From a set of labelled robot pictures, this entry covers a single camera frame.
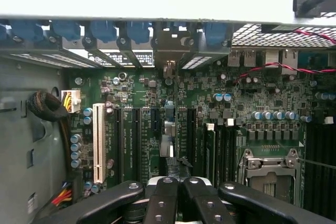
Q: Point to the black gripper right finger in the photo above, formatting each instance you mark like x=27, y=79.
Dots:
x=204, y=203

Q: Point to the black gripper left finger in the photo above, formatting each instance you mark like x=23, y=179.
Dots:
x=162, y=203

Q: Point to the CPU socket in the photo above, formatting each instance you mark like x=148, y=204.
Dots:
x=267, y=171

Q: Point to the short black expansion slot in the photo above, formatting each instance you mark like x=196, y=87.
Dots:
x=155, y=120

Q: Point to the white expansion slot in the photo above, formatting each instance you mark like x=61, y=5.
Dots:
x=99, y=142

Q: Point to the green motherboard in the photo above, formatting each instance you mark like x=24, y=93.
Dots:
x=147, y=90

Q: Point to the white power connector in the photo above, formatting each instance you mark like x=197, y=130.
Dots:
x=74, y=100

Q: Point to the blue slot cover clip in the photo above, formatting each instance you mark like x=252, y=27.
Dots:
x=2, y=31
x=27, y=31
x=139, y=32
x=103, y=31
x=215, y=33
x=65, y=30

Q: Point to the black plastic latch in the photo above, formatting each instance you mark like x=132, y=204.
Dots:
x=309, y=3

